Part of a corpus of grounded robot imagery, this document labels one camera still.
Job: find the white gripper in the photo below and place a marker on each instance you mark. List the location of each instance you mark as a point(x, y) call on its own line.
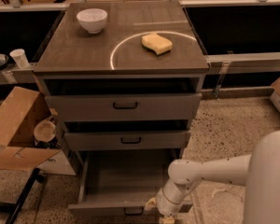
point(162, 204)

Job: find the grey bottom drawer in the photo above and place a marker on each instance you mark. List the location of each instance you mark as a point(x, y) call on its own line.
point(120, 182)

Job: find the grey drawer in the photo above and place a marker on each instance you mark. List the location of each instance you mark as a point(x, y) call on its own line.
point(127, 140)
point(125, 107)
point(120, 182)

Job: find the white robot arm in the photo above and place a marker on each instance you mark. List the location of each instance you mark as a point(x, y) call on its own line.
point(258, 172)

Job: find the grey middle drawer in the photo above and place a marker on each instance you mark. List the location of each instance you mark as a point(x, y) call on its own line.
point(127, 140)

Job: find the grey top drawer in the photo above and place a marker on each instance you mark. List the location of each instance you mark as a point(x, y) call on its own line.
point(125, 107)

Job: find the grey drawer cabinet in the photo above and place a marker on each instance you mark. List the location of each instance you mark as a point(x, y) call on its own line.
point(114, 62)

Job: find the black metal stand leg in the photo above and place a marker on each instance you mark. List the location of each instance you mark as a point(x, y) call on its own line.
point(13, 209)

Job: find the yellow sponge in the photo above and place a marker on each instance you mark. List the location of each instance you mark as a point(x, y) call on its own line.
point(157, 43)

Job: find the open cardboard box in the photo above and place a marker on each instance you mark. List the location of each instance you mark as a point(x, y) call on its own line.
point(20, 113)

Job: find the white ceramic bowl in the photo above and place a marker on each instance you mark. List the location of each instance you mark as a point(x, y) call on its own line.
point(93, 20)

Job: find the white paper cup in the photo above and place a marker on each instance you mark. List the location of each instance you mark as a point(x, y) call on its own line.
point(18, 55)

